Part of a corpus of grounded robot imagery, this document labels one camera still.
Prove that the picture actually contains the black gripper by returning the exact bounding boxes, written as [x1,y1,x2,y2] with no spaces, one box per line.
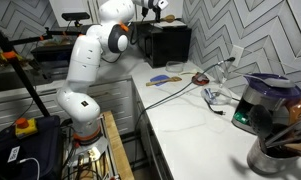
[145,0,163,23]

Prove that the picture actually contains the black slotted spoon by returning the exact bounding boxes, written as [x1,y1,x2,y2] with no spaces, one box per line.
[247,103,275,152]

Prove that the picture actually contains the white paper sheet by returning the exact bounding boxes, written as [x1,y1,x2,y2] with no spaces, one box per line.
[149,19,188,30]

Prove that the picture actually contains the small clear glass bowl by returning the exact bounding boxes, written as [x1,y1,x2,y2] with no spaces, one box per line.
[165,60,186,74]

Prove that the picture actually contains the wooden spatula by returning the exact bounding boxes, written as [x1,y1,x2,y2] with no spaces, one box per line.
[145,76,184,88]

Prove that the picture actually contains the clear drinking glass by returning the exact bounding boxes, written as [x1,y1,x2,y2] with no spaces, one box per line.
[217,61,231,85]

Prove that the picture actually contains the white lower cabinet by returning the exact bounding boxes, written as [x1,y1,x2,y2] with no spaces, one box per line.
[0,78,139,135]

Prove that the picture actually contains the blue white packet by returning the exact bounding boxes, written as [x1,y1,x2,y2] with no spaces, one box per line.
[204,87,218,103]

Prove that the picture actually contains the large clear glass bowl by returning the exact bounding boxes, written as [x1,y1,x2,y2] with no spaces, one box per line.
[200,85,233,106]

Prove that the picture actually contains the black countertop appliance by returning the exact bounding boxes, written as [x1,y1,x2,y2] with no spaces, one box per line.
[30,44,75,65]

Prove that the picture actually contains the purple lidded steel appliance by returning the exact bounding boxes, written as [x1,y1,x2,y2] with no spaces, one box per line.
[231,72,301,135]

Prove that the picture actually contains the wooden board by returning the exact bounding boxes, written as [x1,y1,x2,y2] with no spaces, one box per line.
[102,111,135,180]

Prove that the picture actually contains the black tripod stand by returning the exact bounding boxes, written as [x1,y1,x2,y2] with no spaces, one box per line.
[0,15,91,118]

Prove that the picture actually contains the brown orange utensil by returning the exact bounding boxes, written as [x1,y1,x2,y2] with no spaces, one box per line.
[287,96,301,125]

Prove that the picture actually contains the yellow red emergency stop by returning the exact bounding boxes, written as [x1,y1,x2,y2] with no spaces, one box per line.
[14,117,38,140]

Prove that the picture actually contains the steel utensil holder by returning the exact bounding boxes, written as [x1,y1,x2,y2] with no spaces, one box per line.
[246,137,301,176]

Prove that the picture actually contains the black bag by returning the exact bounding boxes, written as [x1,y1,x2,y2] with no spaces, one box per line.
[0,115,65,180]

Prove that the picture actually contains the light wooden turner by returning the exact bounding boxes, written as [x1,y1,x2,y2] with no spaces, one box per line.
[284,141,301,158]

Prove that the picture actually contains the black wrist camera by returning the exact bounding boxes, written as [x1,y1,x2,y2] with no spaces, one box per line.
[141,5,150,18]

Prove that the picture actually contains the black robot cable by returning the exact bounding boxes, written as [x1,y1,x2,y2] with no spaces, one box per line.
[101,13,148,64]

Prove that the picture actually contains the black exterior camera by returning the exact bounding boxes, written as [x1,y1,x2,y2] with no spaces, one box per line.
[61,11,91,22]

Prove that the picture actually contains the grey gooseneck cable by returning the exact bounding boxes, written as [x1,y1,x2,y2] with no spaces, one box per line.
[133,56,237,161]

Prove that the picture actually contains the white wall outlet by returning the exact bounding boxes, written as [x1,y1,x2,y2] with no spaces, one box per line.
[229,44,245,68]

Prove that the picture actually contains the black plug cable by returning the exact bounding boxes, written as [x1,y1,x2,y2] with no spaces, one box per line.
[204,98,227,117]

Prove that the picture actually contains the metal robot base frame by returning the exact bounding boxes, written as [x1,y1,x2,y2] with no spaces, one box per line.
[61,133,120,180]

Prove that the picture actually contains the metal utensil handles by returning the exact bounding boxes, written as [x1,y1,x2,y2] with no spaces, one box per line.
[264,112,301,149]

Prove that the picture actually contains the white charging cable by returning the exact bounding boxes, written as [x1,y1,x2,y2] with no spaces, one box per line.
[17,157,41,180]

